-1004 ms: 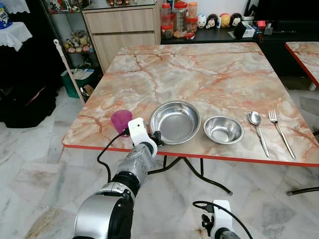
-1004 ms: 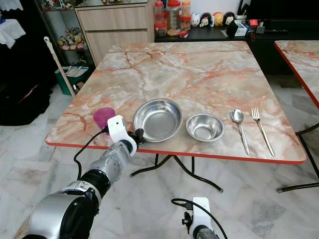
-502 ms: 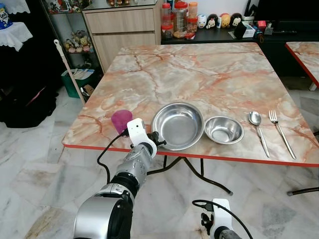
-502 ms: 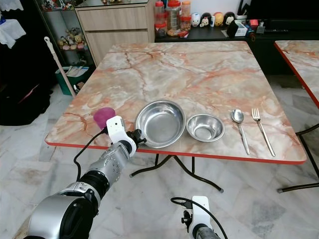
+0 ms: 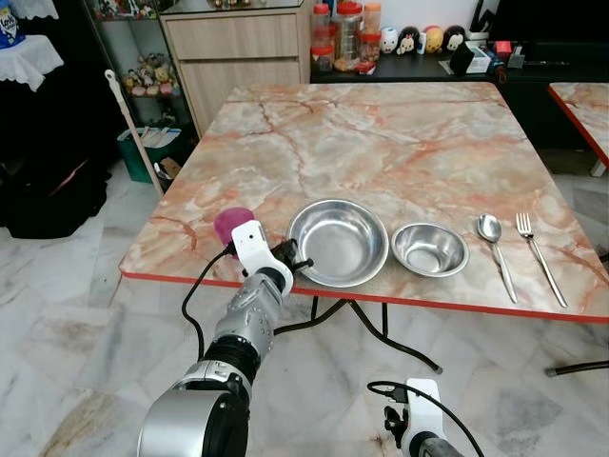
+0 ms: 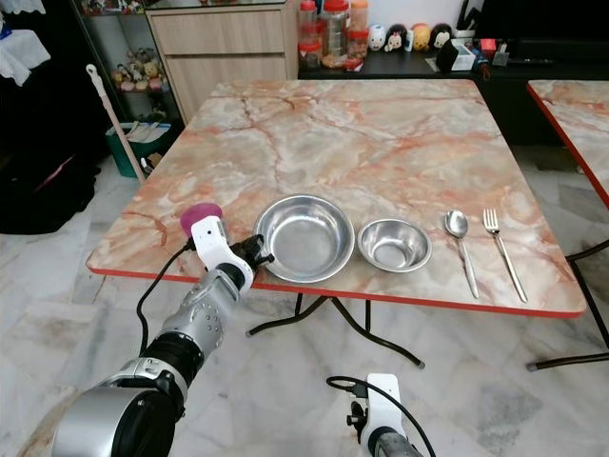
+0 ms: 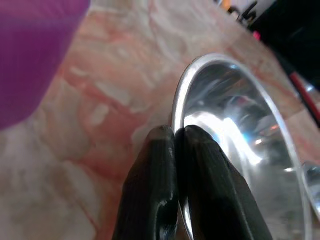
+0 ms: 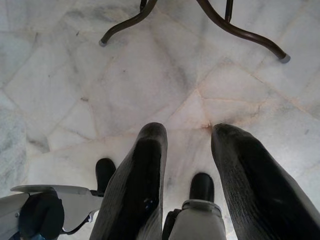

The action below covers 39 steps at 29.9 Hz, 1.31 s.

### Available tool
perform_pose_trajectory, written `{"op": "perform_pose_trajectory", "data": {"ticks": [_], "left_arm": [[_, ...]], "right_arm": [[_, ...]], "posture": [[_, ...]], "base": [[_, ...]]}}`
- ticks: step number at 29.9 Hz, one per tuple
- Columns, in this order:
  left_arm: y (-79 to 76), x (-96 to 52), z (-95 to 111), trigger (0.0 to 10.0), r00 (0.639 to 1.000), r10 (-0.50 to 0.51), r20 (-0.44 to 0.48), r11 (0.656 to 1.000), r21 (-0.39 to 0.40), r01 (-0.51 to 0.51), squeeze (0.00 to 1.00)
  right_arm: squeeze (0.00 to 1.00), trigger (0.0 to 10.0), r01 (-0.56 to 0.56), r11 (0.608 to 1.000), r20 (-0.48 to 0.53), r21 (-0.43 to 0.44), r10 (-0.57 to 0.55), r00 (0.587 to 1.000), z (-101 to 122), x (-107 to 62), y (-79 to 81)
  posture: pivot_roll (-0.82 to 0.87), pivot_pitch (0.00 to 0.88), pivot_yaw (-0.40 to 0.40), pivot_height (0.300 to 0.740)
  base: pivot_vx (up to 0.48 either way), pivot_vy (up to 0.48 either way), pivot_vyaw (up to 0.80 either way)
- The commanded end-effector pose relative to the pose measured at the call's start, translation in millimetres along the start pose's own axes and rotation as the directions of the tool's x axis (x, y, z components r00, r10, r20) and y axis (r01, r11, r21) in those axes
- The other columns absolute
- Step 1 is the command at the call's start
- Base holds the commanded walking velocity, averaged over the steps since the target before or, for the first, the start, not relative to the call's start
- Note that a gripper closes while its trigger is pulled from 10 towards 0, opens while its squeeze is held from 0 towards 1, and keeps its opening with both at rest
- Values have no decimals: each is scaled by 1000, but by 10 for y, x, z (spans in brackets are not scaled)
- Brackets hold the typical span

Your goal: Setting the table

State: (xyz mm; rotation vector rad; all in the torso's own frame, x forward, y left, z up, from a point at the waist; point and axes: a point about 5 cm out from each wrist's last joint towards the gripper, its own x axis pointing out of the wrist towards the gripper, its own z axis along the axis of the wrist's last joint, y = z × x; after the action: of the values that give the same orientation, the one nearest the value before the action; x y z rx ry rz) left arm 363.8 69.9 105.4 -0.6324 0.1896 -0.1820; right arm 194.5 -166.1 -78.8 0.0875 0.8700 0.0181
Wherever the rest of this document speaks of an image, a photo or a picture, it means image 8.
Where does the black robot right foot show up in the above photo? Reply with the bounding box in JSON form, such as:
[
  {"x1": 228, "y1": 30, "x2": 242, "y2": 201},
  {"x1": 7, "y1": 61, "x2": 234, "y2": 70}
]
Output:
[{"x1": 189, "y1": 172, "x2": 216, "y2": 202}]

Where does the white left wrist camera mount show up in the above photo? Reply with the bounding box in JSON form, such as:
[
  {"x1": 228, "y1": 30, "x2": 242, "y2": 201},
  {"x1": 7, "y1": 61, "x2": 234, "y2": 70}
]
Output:
[{"x1": 9, "y1": 184, "x2": 105, "y2": 236}]

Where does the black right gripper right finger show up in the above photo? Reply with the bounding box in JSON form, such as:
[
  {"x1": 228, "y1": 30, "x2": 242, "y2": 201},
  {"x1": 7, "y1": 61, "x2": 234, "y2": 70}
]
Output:
[{"x1": 210, "y1": 122, "x2": 320, "y2": 240}]

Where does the grey robot right leg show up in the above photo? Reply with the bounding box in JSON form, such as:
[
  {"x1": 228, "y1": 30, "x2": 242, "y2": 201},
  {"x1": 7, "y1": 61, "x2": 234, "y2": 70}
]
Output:
[{"x1": 161, "y1": 199, "x2": 224, "y2": 240}]

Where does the black robot left foot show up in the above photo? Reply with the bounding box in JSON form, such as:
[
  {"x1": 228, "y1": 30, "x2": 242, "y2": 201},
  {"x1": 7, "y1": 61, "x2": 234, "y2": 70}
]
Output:
[{"x1": 95, "y1": 157, "x2": 117, "y2": 196}]

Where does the black robot foot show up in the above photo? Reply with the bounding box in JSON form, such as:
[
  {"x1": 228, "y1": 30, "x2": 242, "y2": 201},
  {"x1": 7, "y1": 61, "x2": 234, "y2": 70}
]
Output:
[
  {"x1": 95, "y1": 157, "x2": 117, "y2": 196},
  {"x1": 189, "y1": 172, "x2": 216, "y2": 202}
]

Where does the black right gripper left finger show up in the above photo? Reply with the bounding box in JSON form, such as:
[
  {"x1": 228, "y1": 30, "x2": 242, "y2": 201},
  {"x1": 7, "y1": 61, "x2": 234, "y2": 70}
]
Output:
[{"x1": 89, "y1": 121, "x2": 168, "y2": 240}]

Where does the dark brown metal table base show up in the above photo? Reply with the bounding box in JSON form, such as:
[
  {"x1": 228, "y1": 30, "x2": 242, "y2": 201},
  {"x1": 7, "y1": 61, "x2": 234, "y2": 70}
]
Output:
[{"x1": 99, "y1": 0, "x2": 292, "y2": 64}]

